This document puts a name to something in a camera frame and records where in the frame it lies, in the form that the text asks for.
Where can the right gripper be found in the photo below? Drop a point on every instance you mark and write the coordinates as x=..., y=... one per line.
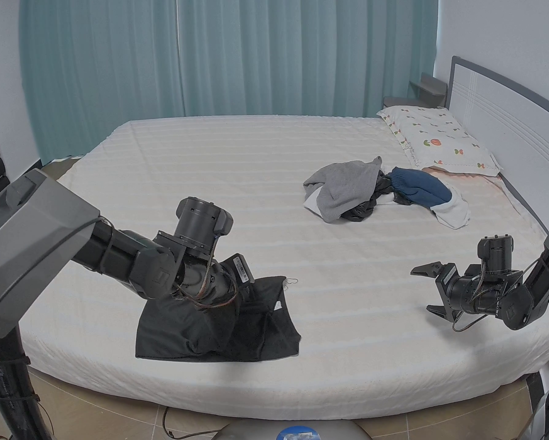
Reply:
x=455, y=291

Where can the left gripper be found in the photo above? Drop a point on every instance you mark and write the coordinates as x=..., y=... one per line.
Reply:
x=235, y=275

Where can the black T-shirt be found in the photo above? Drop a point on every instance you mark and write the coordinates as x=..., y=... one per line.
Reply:
x=238, y=328

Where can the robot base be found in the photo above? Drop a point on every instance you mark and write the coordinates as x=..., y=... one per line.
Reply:
x=256, y=432

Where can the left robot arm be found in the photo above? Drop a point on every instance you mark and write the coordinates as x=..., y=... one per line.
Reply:
x=36, y=245

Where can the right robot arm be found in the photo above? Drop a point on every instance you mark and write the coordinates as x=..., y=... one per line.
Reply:
x=536, y=282

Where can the bed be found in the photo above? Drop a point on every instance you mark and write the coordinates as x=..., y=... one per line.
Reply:
x=256, y=163

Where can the pile of clothes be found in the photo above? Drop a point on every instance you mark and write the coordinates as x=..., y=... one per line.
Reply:
x=348, y=186

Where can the white printed pillow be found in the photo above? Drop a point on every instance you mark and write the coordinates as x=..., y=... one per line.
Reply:
x=439, y=135

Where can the grey bedside table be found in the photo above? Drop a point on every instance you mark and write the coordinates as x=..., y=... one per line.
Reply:
x=428, y=90

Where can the blue-green curtain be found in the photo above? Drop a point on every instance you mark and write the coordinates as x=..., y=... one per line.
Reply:
x=100, y=62
x=302, y=39

